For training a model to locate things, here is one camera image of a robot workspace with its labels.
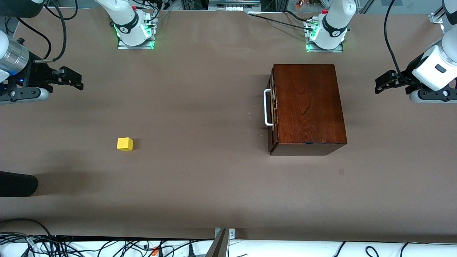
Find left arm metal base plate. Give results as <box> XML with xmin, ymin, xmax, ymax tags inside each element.
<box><xmin>305</xmin><ymin>20</ymin><xmax>344</xmax><ymax>53</ymax></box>

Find grey device with ports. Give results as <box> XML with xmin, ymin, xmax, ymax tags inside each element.
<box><xmin>208</xmin><ymin>0</ymin><xmax>262</xmax><ymax>11</ymax></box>

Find silver metal bracket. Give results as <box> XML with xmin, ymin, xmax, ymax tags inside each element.
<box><xmin>214</xmin><ymin>228</ymin><xmax>236</xmax><ymax>239</ymax></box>

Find black base cable bundle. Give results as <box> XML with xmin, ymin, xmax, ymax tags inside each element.
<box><xmin>137</xmin><ymin>0</ymin><xmax>172</xmax><ymax>29</ymax></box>

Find yellow block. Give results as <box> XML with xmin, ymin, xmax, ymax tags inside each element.
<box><xmin>117</xmin><ymin>137</ymin><xmax>134</xmax><ymax>151</ymax></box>

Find thick curved black cable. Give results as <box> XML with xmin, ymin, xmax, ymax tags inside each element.
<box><xmin>284</xmin><ymin>10</ymin><xmax>315</xmax><ymax>24</ymax></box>

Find black cylinder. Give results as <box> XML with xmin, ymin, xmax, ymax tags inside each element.
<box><xmin>0</xmin><ymin>171</ymin><xmax>39</xmax><ymax>197</ymax></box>

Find tangled black cables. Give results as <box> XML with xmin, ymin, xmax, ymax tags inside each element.
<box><xmin>0</xmin><ymin>232</ymin><xmax>215</xmax><ymax>257</ymax></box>

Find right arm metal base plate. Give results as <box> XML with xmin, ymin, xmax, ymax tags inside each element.
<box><xmin>117</xmin><ymin>11</ymin><xmax>155</xmax><ymax>50</ymax></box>

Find dark wooden cabinet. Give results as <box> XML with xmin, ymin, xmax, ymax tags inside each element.
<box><xmin>268</xmin><ymin>64</ymin><xmax>347</xmax><ymax>156</ymax></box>

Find long thin black cable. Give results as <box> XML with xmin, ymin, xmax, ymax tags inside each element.
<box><xmin>248</xmin><ymin>14</ymin><xmax>309</xmax><ymax>31</ymax></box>

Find large looped black cable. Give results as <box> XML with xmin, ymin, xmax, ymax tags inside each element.
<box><xmin>0</xmin><ymin>218</ymin><xmax>54</xmax><ymax>238</ymax></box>

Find silver aluminium frame rail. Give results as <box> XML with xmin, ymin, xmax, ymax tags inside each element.
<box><xmin>430</xmin><ymin>7</ymin><xmax>447</xmax><ymax>24</ymax></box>

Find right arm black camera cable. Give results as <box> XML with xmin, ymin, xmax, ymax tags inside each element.
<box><xmin>14</xmin><ymin>0</ymin><xmax>78</xmax><ymax>64</ymax></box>

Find wooden drawer with white handle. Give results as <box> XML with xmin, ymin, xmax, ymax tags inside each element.
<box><xmin>263</xmin><ymin>66</ymin><xmax>279</xmax><ymax>154</ymax></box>

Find grey metal beam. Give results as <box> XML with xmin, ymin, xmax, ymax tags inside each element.
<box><xmin>205</xmin><ymin>228</ymin><xmax>229</xmax><ymax>257</ymax></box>

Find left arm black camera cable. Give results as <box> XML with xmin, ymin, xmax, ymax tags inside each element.
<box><xmin>384</xmin><ymin>0</ymin><xmax>411</xmax><ymax>86</ymax></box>

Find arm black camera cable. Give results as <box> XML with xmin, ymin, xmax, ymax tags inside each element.
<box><xmin>14</xmin><ymin>0</ymin><xmax>78</xmax><ymax>64</ymax></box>
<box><xmin>384</xmin><ymin>0</ymin><xmax>411</xmax><ymax>86</ymax></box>

